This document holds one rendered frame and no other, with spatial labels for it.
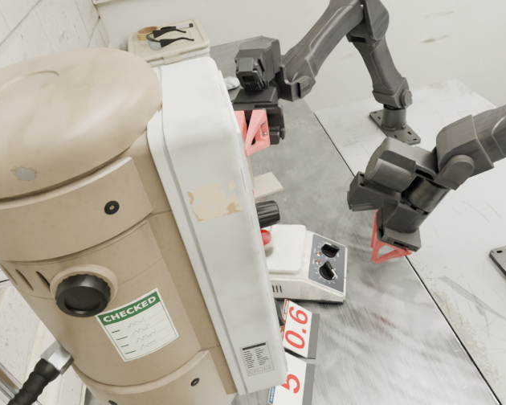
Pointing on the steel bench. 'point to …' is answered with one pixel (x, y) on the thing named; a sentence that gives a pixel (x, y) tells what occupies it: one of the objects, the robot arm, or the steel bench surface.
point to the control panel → (324, 262)
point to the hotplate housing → (301, 285)
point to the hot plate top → (287, 248)
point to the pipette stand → (263, 183)
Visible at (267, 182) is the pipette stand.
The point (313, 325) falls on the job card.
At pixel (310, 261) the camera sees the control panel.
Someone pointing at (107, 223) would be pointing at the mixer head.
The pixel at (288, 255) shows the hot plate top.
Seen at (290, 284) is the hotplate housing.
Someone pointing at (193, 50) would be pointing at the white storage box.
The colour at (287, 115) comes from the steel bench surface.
